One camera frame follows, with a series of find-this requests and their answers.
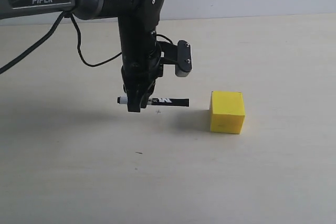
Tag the yellow cube block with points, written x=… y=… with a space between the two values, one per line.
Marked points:
x=227 y=112

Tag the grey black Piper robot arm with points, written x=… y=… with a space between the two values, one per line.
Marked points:
x=137 y=21

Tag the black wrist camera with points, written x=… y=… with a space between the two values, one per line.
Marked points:
x=178 y=55

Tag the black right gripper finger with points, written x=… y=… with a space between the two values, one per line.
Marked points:
x=137 y=99

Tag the black and white marker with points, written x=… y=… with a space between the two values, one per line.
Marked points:
x=168 y=102

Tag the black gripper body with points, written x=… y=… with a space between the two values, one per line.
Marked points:
x=139 y=79

